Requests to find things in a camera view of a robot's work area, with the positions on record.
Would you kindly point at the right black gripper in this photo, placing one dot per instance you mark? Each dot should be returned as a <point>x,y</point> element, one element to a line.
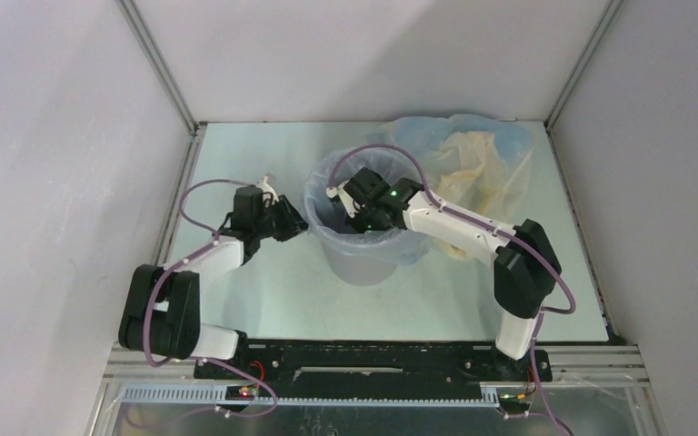
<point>360,196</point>

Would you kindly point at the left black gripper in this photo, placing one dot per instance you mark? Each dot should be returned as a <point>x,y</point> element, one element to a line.
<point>294,223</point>

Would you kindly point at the light blue trash bag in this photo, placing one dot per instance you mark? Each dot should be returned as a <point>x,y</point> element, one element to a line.
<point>327,219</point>

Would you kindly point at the grey plastic trash bin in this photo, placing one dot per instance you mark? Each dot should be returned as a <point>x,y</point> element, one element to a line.
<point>358,270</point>

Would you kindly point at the clear bag with yellow rim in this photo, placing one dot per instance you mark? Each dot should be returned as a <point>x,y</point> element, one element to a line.
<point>478,163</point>

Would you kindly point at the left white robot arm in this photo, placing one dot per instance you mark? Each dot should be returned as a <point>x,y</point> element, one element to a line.
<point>162,314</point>

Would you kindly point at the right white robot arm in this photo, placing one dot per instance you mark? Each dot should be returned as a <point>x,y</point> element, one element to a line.
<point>524,265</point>

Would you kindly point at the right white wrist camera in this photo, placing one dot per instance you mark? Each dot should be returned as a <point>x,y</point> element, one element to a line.
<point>340,195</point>

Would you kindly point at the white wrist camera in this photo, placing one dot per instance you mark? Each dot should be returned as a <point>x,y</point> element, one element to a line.
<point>340,195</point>
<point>268,186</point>

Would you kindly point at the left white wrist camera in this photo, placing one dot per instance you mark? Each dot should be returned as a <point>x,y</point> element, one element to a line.
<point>268,186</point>

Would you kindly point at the left aluminium frame post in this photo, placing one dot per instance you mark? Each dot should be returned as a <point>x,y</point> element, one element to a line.
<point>153,54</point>

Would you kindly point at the aluminium frame post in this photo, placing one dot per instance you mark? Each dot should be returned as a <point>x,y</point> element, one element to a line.
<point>603,25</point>
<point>153,54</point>

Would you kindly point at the grey slotted cable duct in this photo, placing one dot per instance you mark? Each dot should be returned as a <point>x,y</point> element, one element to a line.
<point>221,395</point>

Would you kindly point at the right aluminium frame post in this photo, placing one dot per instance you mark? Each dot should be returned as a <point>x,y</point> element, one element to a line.
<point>603,25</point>

